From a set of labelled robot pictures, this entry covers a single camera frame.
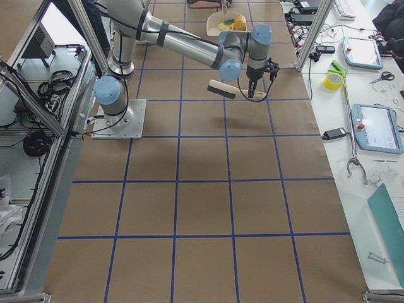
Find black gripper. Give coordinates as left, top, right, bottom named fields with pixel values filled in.
left=246, top=58, right=280, bottom=98

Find beige plastic dustpan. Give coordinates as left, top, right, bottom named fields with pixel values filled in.
left=206, top=0, right=247, bottom=37

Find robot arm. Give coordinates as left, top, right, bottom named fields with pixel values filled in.
left=97, top=1, right=279, bottom=102

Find pink bin with black bag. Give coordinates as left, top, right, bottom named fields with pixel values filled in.
left=186, top=0, right=222, bottom=8

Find yellow potato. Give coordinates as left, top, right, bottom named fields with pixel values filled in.
left=232, top=15, right=247, bottom=31

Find green yellow sponge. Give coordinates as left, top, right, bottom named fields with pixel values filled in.
left=218, top=19, right=234, bottom=31

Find yellow tape roll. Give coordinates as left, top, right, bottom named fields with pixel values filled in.
left=323, top=72, right=343, bottom=91

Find metal reacher grabber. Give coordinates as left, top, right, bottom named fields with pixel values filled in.
left=342, top=76, right=368, bottom=185

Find green plastic clamp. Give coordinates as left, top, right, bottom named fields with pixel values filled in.
left=328, top=60, right=348, bottom=78

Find black power adapter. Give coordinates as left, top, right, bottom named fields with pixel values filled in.
left=321, top=128, right=348, bottom=141

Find far teach pendant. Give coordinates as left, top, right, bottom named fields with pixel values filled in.
left=342, top=37, right=384, bottom=70

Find teach pendant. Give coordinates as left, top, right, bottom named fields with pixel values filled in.
left=351, top=104, right=403, bottom=155
left=342, top=37, right=384, bottom=70

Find black scissors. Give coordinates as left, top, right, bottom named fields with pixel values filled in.
left=370, top=71, right=395, bottom=84

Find near teach pendant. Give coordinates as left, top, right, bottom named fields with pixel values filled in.
left=351, top=104, right=403, bottom=155

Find teal folder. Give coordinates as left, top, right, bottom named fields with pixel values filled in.
left=367, top=184, right=403, bottom=279

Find grey control box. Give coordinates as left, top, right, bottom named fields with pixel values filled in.
left=18, top=22, right=56, bottom=68

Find white crumpled cloth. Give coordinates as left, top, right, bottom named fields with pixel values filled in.
left=0, top=175, right=25, bottom=241

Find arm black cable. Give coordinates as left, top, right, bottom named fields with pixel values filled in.
left=235, top=56, right=275, bottom=102

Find aluminium frame post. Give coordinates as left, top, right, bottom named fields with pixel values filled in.
left=295, top=0, right=334, bottom=71

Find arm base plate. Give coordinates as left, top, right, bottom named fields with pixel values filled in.
left=91, top=99, right=146, bottom=140

